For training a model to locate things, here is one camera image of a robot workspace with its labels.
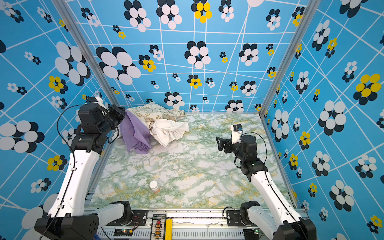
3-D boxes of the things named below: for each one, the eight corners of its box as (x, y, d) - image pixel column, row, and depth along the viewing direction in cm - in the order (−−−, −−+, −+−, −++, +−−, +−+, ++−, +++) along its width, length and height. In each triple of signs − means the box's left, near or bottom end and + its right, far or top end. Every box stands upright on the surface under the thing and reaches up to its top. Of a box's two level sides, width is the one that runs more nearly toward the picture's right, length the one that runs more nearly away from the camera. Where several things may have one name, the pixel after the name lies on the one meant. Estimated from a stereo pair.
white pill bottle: (152, 192, 84) (148, 188, 77) (153, 185, 86) (150, 180, 80) (159, 192, 83) (156, 188, 77) (161, 185, 86) (158, 180, 80)
